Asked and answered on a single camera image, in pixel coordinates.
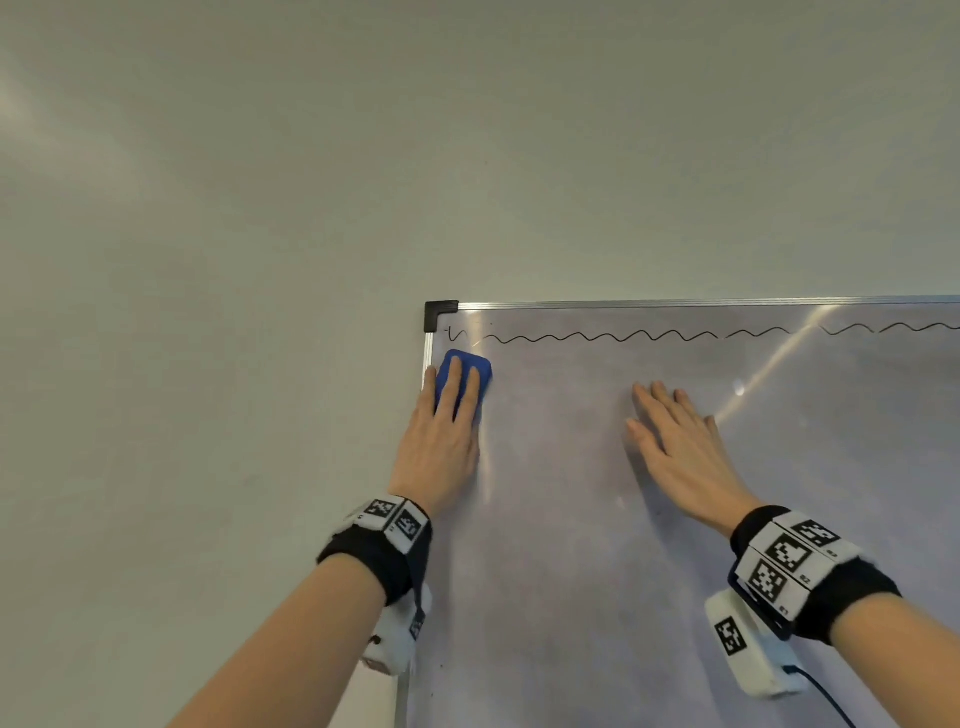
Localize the person's left hand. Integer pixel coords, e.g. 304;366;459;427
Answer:
386;353;483;520

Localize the person's right hand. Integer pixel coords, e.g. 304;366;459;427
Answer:
625;380;765;540

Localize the white whiteboard with wavy lines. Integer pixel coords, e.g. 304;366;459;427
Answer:
393;294;960;728

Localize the blue whiteboard eraser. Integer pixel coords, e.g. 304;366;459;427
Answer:
434;349;494;429

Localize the person's left forearm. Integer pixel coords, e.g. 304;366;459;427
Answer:
168;553;388;728

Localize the black wristband with marker tags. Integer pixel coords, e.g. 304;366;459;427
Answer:
316;494;434;607
727;504;903;646

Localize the white wrist camera unit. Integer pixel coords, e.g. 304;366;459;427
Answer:
703;588;810;701
359;581;435;678

